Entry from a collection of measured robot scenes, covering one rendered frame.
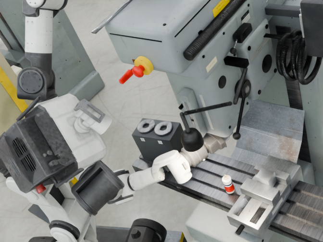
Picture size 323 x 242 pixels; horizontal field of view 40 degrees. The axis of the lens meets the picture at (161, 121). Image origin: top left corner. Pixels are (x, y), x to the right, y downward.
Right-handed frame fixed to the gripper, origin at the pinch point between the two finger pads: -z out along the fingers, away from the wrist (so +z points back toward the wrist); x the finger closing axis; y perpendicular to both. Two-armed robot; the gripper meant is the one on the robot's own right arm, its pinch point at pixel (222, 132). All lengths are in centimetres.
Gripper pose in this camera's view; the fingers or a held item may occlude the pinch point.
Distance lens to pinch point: 180.2
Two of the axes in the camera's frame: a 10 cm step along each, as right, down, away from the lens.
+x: -5.3, -4.3, 7.3
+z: -7.9, 5.6, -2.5
